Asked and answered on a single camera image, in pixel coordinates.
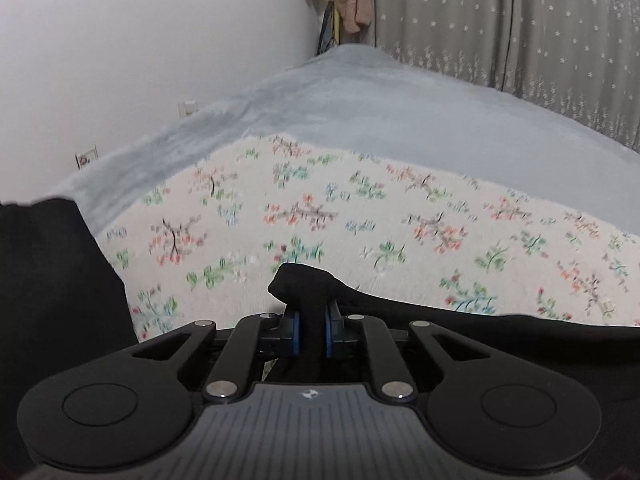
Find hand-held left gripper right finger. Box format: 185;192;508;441
324;310;494;404

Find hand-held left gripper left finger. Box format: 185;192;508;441
131;310;304;404

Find black pants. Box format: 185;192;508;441
0;199;640;480

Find floral printed bed sheet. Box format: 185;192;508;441
102;132;640;346

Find grey blanket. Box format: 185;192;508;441
42;44;640;241

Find dark blue hanging cloth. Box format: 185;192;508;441
316;2;344;56

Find grey star-patterned curtain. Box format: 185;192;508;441
367;0;640;153

